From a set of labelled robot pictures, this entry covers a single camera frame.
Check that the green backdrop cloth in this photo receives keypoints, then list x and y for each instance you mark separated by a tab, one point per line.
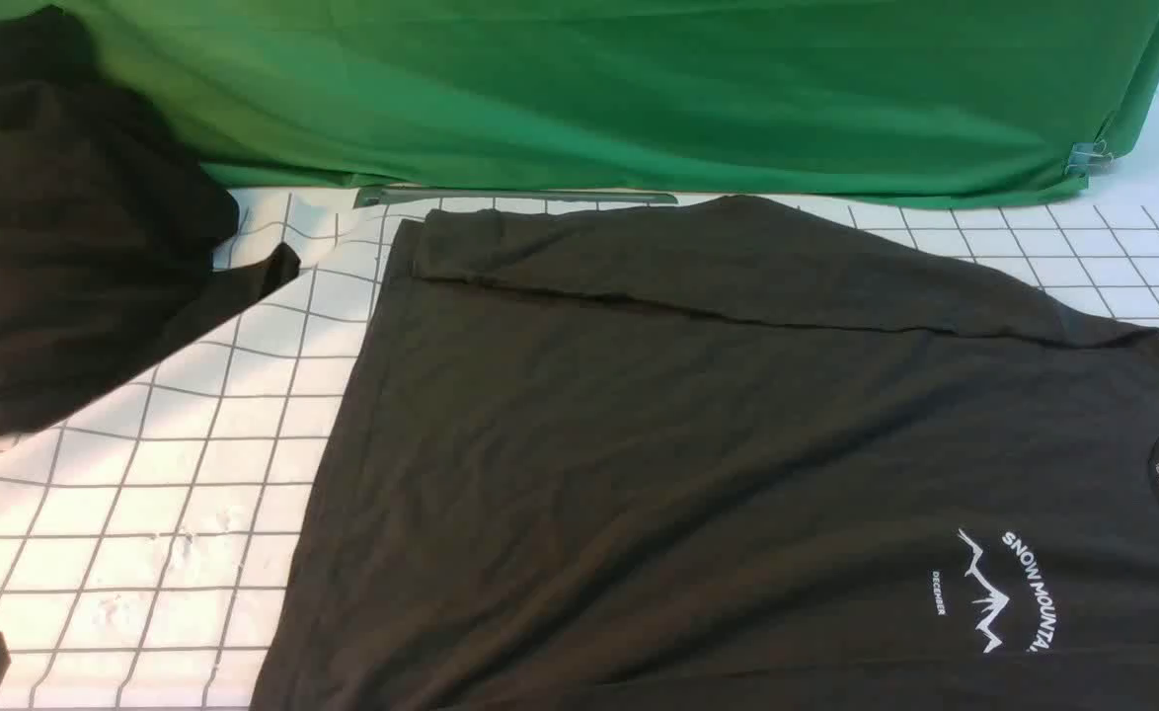
930	104

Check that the gray long-sleeve top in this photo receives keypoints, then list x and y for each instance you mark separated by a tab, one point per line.
726	456

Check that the metal binder clip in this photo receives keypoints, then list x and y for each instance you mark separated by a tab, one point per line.
1087	158

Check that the black cloth pile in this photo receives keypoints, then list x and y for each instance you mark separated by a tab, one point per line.
108	230

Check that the white grid table cloth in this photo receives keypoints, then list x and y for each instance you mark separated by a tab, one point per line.
145	542

